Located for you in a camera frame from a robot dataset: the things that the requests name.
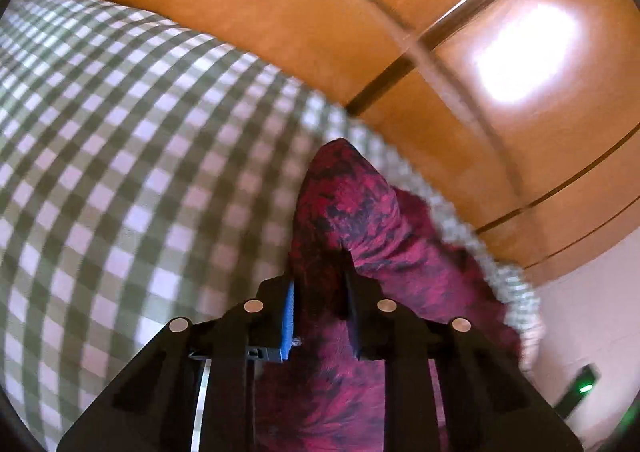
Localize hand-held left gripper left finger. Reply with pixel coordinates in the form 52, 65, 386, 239
56, 274, 302, 452

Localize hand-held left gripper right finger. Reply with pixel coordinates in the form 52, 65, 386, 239
343, 251, 584, 452

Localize dark red patterned pants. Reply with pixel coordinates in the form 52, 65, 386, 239
252, 137, 532, 452

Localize green checked bed sheet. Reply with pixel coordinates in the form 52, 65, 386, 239
0, 0, 545, 452

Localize wooden wardrobe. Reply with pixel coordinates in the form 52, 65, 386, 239
34, 0, 640, 284

